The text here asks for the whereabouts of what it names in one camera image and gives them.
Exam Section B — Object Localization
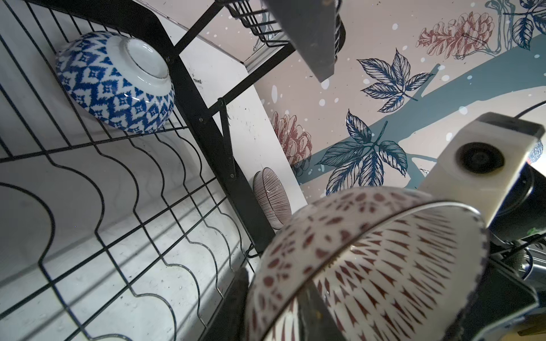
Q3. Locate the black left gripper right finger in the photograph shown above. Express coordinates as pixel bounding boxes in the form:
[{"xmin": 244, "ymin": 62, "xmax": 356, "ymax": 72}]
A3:
[{"xmin": 297, "ymin": 283, "xmax": 346, "ymax": 341}]

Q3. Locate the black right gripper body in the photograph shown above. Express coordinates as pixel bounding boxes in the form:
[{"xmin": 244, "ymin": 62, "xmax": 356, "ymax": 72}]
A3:
[{"xmin": 445, "ymin": 166, "xmax": 545, "ymax": 340}]

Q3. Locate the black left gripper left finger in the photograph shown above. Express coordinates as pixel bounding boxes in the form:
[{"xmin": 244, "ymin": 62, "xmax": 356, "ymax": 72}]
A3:
[{"xmin": 200, "ymin": 267, "xmax": 249, "ymax": 341}]

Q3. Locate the white red dotted bowl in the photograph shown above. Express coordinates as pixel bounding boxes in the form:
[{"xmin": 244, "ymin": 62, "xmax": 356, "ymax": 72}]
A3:
[{"xmin": 243, "ymin": 187, "xmax": 489, "ymax": 340}]

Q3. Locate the orange and blue patterned bowl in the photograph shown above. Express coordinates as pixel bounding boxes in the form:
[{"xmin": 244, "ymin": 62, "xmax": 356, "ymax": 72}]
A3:
[{"xmin": 55, "ymin": 31, "xmax": 175, "ymax": 134}]

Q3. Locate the maroon striped bowl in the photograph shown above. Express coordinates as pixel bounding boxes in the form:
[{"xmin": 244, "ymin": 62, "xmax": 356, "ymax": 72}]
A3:
[{"xmin": 253, "ymin": 167, "xmax": 292, "ymax": 231}]

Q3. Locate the black wire dish rack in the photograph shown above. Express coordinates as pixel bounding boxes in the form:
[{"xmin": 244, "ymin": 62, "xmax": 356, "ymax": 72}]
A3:
[{"xmin": 1, "ymin": 1, "xmax": 307, "ymax": 340}]

